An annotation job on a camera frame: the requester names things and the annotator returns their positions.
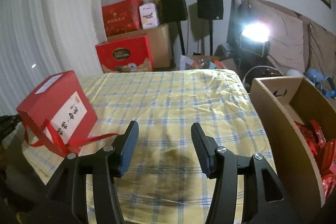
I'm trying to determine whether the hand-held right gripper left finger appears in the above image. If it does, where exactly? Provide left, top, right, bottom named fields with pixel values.
left=45, top=120, right=139, bottom=224

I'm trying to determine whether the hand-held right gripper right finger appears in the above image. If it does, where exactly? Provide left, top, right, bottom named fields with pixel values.
left=191, top=122, right=286, bottom=224

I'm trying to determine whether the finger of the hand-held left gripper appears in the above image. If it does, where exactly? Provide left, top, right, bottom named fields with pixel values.
left=0, top=114, right=21, bottom=136

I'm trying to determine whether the red square box white label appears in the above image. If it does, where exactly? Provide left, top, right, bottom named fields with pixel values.
left=16, top=70, right=118, bottom=159

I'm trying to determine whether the long red foil bag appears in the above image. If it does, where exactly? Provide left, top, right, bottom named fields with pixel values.
left=293, top=119, right=326, bottom=153

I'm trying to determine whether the yellow plaid tablecloth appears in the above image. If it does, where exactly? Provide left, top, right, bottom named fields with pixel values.
left=22, top=69, right=275, bottom=224

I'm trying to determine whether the cluttered low cardboard box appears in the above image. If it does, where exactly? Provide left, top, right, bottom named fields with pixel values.
left=180, top=55, right=238, bottom=73

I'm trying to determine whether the red chocolate gift box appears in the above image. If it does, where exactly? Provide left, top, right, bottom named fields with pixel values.
left=95, top=34, right=154, bottom=73

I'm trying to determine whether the white curtain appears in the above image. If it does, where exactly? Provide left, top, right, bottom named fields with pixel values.
left=0, top=0, right=105, bottom=119

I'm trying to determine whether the closed brown cardboard box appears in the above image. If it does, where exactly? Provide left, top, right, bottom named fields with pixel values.
left=106, top=23, right=172, bottom=68

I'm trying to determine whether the white dome massager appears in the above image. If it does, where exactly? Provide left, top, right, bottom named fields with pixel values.
left=285, top=69, right=305, bottom=77

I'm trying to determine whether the bright work lamp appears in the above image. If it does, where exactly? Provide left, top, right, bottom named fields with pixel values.
left=240, top=23, right=271, bottom=56

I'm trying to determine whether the red gold-printed gift bag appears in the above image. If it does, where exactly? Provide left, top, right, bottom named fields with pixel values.
left=101, top=0, right=144, bottom=39

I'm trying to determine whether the brown sofa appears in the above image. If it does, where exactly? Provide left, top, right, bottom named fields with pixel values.
left=227, top=0, right=336, bottom=93

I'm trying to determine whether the white pictured carton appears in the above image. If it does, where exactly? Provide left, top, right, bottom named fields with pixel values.
left=139, top=2, right=160, bottom=30

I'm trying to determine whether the black speaker on stand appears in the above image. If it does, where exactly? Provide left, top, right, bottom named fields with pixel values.
left=196, top=0, right=223, bottom=55
left=159, top=0, right=188, bottom=56

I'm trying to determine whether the large brown sofa cushion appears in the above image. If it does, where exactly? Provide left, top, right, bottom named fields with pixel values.
left=249, top=0, right=306, bottom=71

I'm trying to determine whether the medium brown sofa cushion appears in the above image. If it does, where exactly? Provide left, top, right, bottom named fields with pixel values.
left=307, top=22, right=336, bottom=72

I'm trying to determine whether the white cable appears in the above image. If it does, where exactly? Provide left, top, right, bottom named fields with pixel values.
left=241, top=67, right=285, bottom=94

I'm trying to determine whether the blue strapped massager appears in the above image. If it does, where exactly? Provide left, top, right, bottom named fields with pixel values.
left=304, top=68, right=336, bottom=98

